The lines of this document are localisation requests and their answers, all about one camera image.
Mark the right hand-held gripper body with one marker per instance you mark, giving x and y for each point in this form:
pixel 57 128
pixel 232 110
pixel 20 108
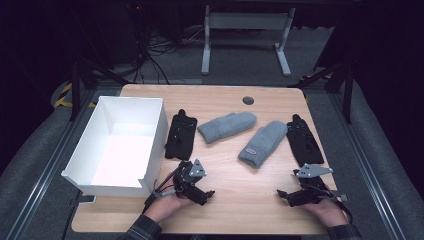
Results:
pixel 311 188

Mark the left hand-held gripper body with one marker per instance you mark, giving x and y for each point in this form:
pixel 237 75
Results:
pixel 191 178

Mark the black glove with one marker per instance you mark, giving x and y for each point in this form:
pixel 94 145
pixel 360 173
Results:
pixel 181 136
pixel 304 141

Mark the grey sock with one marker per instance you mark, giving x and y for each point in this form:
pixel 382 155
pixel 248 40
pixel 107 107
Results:
pixel 261 145

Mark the grey knit mitten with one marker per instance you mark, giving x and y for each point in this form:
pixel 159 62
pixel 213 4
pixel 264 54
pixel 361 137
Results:
pixel 226 126

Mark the white box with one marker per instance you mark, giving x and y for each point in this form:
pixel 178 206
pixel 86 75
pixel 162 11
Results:
pixel 123 156

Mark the person's right hand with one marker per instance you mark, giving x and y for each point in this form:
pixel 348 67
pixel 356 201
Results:
pixel 328 211

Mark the person's left hand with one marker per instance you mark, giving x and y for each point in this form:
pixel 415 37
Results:
pixel 165 208

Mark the grey round table grommet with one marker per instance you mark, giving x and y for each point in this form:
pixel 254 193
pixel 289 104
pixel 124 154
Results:
pixel 248 100

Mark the black metal stand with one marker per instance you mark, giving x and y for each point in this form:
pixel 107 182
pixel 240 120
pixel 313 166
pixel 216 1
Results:
pixel 348 96
pixel 75 90

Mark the yellow black floor tape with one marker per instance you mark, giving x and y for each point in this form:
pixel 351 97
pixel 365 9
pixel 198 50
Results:
pixel 63 100

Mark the aluminium floor rail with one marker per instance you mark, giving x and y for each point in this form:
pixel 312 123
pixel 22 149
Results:
pixel 370 173
pixel 43 173

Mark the white metal desk frame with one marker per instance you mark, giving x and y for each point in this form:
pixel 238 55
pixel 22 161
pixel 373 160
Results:
pixel 246 20

